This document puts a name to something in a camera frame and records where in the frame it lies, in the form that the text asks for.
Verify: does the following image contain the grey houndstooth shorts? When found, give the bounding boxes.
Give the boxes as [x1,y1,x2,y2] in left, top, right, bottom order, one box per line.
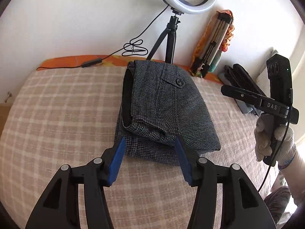
[115,60,221,165]

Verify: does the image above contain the right hand white glove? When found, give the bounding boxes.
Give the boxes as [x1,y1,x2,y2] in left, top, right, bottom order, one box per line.
[253,113,297,170]

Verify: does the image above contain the stack of folded dark clothes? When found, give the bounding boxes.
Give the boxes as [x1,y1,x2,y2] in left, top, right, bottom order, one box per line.
[218,64,265,116]

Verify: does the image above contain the green white leaf pillow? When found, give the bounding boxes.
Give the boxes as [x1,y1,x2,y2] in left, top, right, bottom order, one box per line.
[255,48,278,97]

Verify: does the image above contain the dark striped trouser leg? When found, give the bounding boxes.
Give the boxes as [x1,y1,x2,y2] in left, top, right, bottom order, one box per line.
[264,186,291,224]

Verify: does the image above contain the folded silver tripod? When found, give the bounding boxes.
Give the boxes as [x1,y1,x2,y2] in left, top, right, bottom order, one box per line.
[190,13,233,78]

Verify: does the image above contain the black mini tripod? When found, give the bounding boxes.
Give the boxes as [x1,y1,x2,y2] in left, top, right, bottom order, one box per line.
[146,7,182,64]

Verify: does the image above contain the orange bed sheet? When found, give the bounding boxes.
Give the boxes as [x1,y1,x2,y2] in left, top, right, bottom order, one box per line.
[35,54,223,85]

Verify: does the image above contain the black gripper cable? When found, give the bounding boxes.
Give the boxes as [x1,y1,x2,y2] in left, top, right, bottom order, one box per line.
[257,88,294,192]

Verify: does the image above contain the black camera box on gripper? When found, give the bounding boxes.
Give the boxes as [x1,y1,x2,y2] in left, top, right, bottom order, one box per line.
[266,53,292,106]

